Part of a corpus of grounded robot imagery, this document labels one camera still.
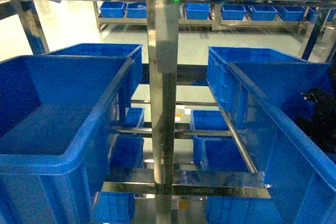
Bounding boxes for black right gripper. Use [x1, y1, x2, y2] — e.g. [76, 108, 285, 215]
[295, 87, 336, 154]

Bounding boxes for large blue bin right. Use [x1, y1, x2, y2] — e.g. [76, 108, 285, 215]
[226, 62, 335, 223]

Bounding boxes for large blue bin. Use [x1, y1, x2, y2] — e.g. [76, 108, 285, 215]
[226, 62, 335, 223]
[1, 56, 132, 223]

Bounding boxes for blue bin rear right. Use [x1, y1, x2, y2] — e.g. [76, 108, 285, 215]
[206, 46, 307, 110]

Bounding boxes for lower blue bin right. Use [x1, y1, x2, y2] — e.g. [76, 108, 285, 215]
[192, 136, 284, 224]

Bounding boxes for lower blue bin left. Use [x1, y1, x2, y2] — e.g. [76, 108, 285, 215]
[93, 135, 144, 223]

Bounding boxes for large blue bin left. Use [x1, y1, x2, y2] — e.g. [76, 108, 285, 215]
[1, 56, 132, 223]

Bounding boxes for stainless steel rack post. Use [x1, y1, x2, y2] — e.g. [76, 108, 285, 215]
[146, 0, 180, 223]

